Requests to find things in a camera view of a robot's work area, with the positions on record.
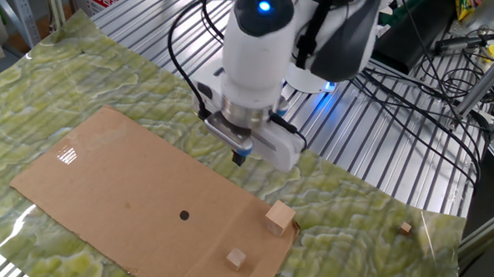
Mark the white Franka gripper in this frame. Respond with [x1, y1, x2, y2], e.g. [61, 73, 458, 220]
[188, 67, 310, 174]

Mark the large wooden block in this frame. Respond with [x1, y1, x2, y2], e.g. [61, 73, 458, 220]
[263, 199, 298, 239]

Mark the small wooden block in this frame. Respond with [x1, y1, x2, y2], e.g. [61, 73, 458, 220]
[224, 247, 247, 272]

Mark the brown cardboard sheet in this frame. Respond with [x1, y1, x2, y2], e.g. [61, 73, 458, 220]
[5, 101, 305, 277]

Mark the green marble pattern mat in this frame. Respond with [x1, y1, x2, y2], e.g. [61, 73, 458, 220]
[0, 5, 475, 277]

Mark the black box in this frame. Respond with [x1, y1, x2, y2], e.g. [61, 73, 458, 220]
[370, 0, 458, 78]

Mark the pair of aluminium posts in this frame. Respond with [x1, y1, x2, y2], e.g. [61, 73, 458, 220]
[38, 0, 68, 33]

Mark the black handheld tool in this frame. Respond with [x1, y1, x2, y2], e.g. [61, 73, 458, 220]
[433, 30, 494, 58]

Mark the slanted aluminium strut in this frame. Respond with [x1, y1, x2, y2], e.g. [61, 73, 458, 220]
[450, 43, 494, 123]

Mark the grey perforated shelf upright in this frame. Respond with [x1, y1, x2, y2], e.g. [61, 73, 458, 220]
[0, 0, 43, 49]

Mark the yellow green snack bag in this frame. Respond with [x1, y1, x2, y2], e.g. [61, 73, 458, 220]
[454, 0, 484, 23]

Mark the tangled black cable bundle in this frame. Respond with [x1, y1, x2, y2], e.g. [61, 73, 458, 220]
[344, 29, 494, 196]

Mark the aluminium table frame corner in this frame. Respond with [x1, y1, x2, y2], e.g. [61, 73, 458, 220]
[458, 145, 494, 267]

